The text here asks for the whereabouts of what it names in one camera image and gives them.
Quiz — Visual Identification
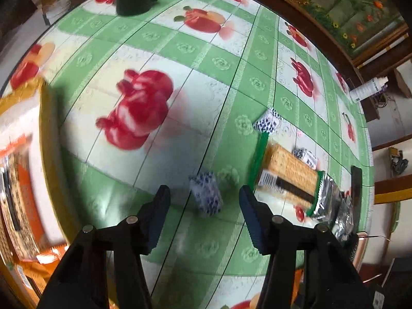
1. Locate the white spray bottle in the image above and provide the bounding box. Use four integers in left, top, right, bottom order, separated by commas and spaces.
349, 76, 389, 103

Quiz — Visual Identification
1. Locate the yellow cardboard box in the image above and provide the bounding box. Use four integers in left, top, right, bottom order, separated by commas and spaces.
0, 77, 70, 309

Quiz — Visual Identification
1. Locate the cracker packet with green ends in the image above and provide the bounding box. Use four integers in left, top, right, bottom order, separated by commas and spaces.
249, 132, 325, 218

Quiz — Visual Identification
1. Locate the wooden framed flower mural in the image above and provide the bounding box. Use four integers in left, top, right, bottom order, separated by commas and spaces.
251, 0, 409, 68

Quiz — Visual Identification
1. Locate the large silver foil packet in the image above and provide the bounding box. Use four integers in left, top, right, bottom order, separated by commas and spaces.
314, 172, 355, 242

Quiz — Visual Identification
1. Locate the blue spotted white candy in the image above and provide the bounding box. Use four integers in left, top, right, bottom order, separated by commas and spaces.
292, 147, 319, 169
188, 171, 224, 218
253, 108, 280, 135

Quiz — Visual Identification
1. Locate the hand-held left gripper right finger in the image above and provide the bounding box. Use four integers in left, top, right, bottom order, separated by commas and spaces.
239, 185, 371, 309

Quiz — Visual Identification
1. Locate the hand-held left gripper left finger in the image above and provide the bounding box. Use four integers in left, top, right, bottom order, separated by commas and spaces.
37, 185, 172, 309

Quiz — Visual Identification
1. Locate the orange snack packet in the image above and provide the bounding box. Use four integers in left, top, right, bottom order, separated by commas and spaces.
35, 245, 68, 264
0, 135, 46, 258

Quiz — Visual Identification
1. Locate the green printed tablecloth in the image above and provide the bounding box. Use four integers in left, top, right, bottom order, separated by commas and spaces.
0, 0, 374, 309

